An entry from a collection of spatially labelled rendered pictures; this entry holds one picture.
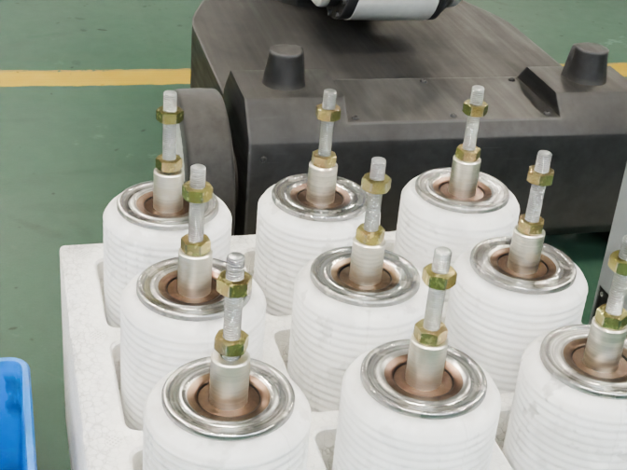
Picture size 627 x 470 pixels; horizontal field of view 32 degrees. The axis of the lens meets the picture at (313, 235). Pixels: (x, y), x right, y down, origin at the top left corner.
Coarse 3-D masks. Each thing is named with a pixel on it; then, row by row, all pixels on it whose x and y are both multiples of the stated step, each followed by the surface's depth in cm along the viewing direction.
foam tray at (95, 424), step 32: (64, 256) 89; (96, 256) 89; (64, 288) 85; (96, 288) 85; (64, 320) 88; (96, 320) 81; (288, 320) 83; (64, 352) 92; (96, 352) 78; (64, 384) 96; (96, 384) 75; (96, 416) 72; (320, 416) 74; (96, 448) 69; (128, 448) 69; (320, 448) 73
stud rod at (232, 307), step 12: (228, 264) 59; (240, 264) 58; (228, 276) 59; (240, 276) 59; (228, 300) 60; (240, 300) 60; (228, 312) 60; (240, 312) 60; (228, 324) 60; (240, 324) 60; (228, 336) 61; (240, 336) 61; (228, 360) 61
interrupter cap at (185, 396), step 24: (168, 384) 63; (192, 384) 64; (264, 384) 64; (288, 384) 64; (168, 408) 61; (192, 408) 62; (216, 408) 62; (240, 408) 62; (264, 408) 62; (288, 408) 62; (192, 432) 60; (216, 432) 60; (240, 432) 60; (264, 432) 60
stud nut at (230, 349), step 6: (222, 330) 61; (216, 336) 61; (222, 336) 61; (246, 336) 61; (216, 342) 61; (222, 342) 60; (228, 342) 60; (234, 342) 60; (240, 342) 60; (246, 342) 61; (216, 348) 61; (222, 348) 60; (228, 348) 60; (234, 348) 60; (240, 348) 60; (246, 348) 61; (222, 354) 61; (228, 354) 60; (234, 354) 61; (240, 354) 61
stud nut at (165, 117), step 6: (162, 108) 79; (180, 108) 79; (156, 114) 79; (162, 114) 78; (168, 114) 78; (174, 114) 78; (180, 114) 79; (162, 120) 78; (168, 120) 79; (174, 120) 79; (180, 120) 79
